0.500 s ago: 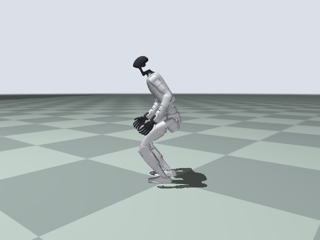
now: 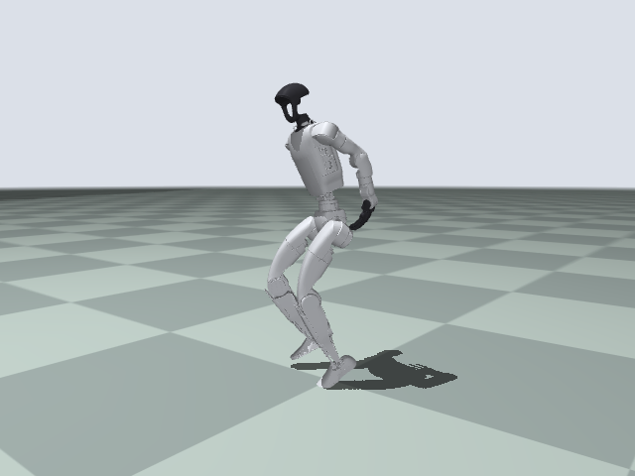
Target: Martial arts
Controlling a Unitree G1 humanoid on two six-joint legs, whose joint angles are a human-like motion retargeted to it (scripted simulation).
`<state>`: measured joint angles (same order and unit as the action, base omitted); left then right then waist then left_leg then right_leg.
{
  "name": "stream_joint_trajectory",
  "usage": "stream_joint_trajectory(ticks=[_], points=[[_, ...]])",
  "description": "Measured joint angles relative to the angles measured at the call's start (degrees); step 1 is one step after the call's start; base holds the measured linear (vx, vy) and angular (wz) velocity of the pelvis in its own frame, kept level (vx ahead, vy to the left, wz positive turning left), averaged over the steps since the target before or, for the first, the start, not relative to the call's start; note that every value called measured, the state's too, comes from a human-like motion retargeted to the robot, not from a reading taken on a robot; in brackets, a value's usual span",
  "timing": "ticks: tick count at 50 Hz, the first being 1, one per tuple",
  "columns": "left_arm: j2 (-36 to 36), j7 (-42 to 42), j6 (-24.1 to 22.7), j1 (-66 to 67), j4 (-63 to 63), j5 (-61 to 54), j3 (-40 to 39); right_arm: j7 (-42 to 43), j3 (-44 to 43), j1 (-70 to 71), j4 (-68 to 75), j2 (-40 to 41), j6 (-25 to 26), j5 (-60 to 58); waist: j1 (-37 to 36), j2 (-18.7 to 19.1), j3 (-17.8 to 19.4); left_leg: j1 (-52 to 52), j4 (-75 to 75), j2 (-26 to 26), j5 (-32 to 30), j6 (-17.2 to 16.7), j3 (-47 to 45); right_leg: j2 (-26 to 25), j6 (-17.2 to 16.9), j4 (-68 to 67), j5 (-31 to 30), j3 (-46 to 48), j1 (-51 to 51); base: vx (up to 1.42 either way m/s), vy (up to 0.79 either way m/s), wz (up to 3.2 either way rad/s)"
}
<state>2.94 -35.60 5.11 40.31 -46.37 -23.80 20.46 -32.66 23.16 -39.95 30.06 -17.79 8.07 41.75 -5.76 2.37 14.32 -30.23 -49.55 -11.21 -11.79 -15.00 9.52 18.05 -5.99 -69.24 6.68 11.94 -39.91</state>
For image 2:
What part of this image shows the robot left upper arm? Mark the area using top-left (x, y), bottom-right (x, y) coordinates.
top-left (312, 121), bottom-right (368, 169)

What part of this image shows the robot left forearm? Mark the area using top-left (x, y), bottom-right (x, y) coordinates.
top-left (355, 154), bottom-right (378, 209)

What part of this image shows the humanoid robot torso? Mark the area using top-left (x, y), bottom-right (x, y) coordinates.
top-left (288, 119), bottom-right (346, 232)

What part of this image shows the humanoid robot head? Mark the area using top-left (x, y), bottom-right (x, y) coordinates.
top-left (275, 83), bottom-right (314, 132)

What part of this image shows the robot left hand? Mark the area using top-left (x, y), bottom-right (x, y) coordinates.
top-left (348, 199), bottom-right (375, 230)

